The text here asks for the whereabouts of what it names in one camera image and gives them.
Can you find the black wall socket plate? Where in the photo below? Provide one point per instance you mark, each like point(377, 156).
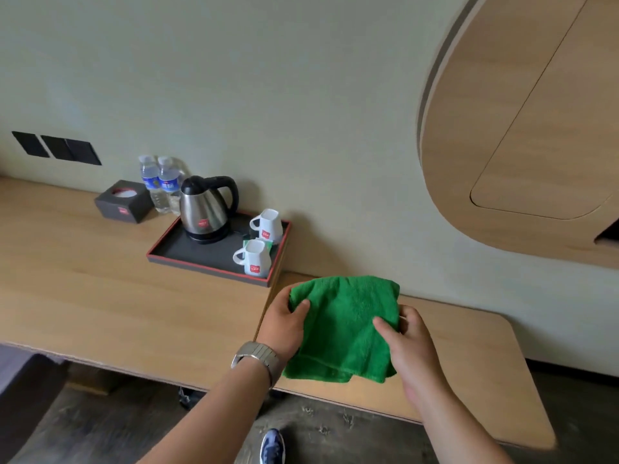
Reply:
point(30, 144)

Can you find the white mug with red label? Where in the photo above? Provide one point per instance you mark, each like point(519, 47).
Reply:
point(254, 258)
point(267, 226)

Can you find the clear water bottle blue label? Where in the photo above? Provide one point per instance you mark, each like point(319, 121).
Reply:
point(151, 181)
point(169, 181)

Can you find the blue and white sneaker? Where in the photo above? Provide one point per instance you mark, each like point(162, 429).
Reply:
point(272, 447)

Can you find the person's left thumb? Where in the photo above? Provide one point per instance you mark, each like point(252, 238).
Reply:
point(299, 310)

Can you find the dark grey tissue box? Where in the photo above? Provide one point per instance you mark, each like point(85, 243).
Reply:
point(124, 201)

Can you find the green tea sachet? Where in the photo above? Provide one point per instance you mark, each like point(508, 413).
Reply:
point(263, 243)

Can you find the person's right forearm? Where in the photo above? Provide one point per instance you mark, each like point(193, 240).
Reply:
point(454, 425)

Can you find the black tray with red rim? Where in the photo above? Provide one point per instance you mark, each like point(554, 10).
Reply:
point(213, 253)

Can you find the person's left forearm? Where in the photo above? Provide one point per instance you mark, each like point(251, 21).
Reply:
point(213, 420)

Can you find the person's right hand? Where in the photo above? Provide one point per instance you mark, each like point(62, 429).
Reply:
point(411, 352)

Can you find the stainless steel electric kettle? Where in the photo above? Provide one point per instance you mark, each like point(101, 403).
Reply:
point(205, 210)

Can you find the silver metal wristwatch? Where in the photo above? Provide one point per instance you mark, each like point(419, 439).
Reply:
point(258, 358)

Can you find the person's left hand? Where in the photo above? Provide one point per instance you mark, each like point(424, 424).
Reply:
point(279, 328)

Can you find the green microfibre cloth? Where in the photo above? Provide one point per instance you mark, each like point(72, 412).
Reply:
point(341, 328)

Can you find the person's right thumb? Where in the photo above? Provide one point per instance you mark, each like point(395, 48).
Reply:
point(384, 327)

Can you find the black shoe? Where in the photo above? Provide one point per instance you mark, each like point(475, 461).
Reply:
point(189, 397)

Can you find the rounded wooden wall cabinet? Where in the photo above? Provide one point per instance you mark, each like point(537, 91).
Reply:
point(527, 125)

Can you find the black double wall switch plate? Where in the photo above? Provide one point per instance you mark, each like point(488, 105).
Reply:
point(71, 150)

